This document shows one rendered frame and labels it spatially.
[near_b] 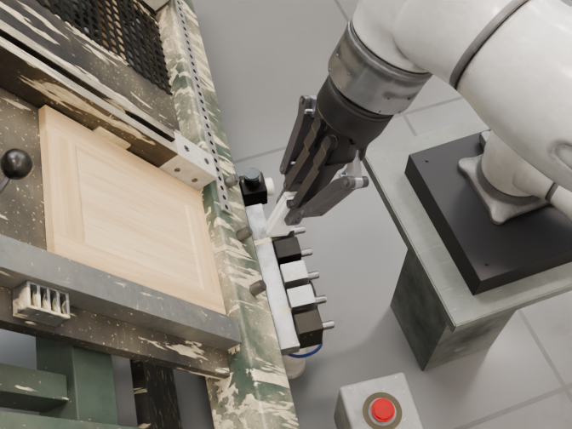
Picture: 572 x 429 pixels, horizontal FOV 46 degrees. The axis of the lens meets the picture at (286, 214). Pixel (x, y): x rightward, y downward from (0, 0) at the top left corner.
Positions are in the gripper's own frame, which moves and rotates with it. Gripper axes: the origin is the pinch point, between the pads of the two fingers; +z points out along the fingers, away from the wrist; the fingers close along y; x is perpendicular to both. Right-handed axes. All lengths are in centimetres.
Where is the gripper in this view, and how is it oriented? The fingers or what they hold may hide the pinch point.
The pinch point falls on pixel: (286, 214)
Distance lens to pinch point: 78.9
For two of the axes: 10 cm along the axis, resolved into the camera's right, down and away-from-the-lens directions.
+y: 3.7, 7.9, -4.8
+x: 8.5, -0.7, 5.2
